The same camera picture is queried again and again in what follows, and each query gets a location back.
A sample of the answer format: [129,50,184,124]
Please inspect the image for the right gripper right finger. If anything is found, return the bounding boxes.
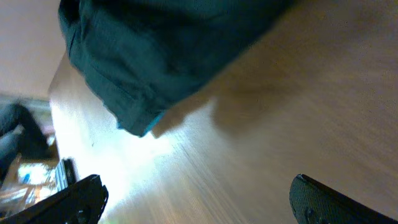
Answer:
[289,174,397,224]

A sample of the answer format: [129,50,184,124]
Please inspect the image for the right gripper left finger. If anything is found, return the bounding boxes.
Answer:
[1,174,109,224]

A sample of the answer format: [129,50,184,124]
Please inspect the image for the black trousers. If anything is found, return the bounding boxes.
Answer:
[58,0,291,137]

